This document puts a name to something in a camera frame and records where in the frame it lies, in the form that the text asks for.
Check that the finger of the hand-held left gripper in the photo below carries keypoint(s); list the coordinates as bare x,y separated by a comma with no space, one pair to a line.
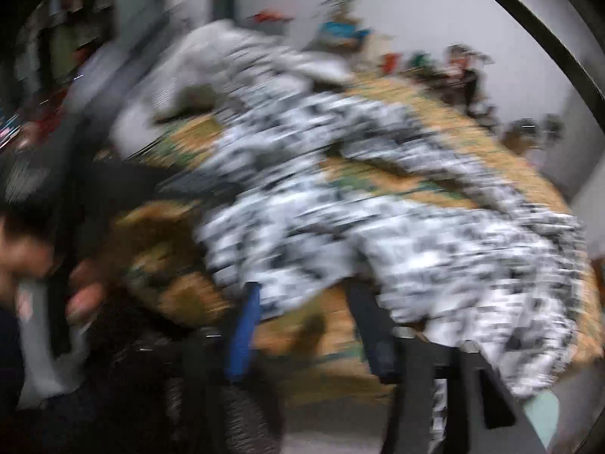
203,183

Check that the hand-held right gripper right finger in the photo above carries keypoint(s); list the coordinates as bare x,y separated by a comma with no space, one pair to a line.
378,345

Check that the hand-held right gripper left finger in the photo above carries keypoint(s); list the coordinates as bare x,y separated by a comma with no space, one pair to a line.
243,340

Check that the black-spotted white garment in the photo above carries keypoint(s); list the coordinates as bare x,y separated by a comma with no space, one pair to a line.
425,246

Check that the grey knit sweater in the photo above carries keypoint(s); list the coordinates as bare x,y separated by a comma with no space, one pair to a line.
208,71

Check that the row of hanging clothes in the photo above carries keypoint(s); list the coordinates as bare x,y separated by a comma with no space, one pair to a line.
66,23

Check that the person's left hand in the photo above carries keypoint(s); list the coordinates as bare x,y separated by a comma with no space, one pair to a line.
87,288

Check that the dark speckled cloth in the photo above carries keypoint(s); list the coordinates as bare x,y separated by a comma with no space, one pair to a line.
250,421

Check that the red basin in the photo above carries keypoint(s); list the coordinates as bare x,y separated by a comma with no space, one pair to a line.
269,16

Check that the pale green cushion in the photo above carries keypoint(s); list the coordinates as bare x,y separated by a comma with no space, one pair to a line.
543,418

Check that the teal basin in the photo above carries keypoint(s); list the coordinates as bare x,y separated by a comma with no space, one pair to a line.
342,30

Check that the sunflower print blanket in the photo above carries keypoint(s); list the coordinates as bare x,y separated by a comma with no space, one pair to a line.
472,151

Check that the black standing fan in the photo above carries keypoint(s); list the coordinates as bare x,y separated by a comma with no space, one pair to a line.
550,127

